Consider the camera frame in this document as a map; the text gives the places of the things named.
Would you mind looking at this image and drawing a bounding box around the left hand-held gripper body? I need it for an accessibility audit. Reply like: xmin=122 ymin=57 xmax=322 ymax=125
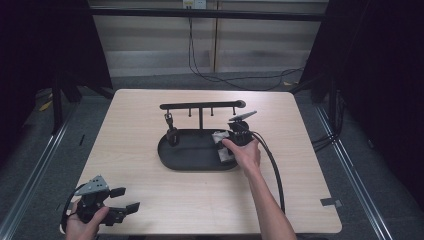
xmin=73 ymin=174 xmax=130 ymax=227

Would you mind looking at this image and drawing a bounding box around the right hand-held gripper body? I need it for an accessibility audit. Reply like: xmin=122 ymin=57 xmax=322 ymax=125
xmin=227 ymin=110 xmax=258 ymax=148

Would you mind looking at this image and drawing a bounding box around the grey key pouch with ring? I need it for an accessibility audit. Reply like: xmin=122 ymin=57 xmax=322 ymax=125
xmin=211 ymin=130 xmax=238 ymax=165

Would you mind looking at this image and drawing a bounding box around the black key rack with tray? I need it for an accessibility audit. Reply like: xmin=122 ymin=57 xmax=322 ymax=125
xmin=157 ymin=99 xmax=247 ymax=172

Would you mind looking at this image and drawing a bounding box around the black car key fob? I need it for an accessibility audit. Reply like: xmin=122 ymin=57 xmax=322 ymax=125
xmin=164 ymin=111 xmax=180 ymax=148

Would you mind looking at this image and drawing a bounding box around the person's right hand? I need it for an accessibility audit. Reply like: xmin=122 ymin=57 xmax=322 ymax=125
xmin=221 ymin=137 xmax=262 ymax=178

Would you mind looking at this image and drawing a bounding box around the person's left hand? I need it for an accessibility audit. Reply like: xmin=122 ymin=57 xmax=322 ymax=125
xmin=65 ymin=199 xmax=110 ymax=240

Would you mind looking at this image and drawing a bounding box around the black metal stand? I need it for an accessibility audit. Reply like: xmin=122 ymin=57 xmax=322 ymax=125
xmin=50 ymin=74 xmax=83 ymax=136

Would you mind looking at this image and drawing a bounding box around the yellow floor tape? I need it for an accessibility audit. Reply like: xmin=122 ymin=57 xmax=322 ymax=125
xmin=38 ymin=99 xmax=54 ymax=113

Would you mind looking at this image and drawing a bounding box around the grey tape piece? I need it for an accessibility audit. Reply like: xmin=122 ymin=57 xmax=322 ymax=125
xmin=319 ymin=197 xmax=343 ymax=208

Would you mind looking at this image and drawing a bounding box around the black horizontal bar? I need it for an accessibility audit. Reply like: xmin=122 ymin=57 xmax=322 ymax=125
xmin=89 ymin=7 xmax=327 ymax=23

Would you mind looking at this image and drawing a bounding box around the dark curtain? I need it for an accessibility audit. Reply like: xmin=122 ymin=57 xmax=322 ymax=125
xmin=289 ymin=0 xmax=424 ymax=211
xmin=0 ymin=0 xmax=113 ymax=168

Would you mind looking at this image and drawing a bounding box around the left hand-held gripper cable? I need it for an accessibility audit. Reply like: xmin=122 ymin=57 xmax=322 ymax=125
xmin=60 ymin=182 xmax=88 ymax=234

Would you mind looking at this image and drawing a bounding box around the hand-held gripper cable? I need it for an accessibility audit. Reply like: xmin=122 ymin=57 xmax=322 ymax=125
xmin=60 ymin=182 xmax=88 ymax=234
xmin=250 ymin=131 xmax=287 ymax=215

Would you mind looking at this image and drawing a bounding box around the right hand-held gripper cable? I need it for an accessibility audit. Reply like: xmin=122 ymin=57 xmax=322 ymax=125
xmin=250 ymin=131 xmax=287 ymax=215

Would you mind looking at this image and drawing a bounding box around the metal floor rail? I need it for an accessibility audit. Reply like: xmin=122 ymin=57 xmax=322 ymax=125
xmin=314 ymin=103 xmax=395 ymax=240
xmin=0 ymin=102 xmax=80 ymax=240

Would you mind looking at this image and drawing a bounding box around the bundle of black floor cables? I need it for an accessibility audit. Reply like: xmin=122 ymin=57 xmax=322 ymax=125
xmin=311 ymin=89 xmax=345 ymax=153

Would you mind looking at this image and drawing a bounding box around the black wall cable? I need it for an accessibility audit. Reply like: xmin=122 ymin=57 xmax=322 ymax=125
xmin=187 ymin=15 xmax=305 ymax=92

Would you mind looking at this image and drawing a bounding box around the white wall outlet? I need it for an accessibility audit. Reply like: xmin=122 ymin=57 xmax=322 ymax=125
xmin=181 ymin=0 xmax=208 ymax=10

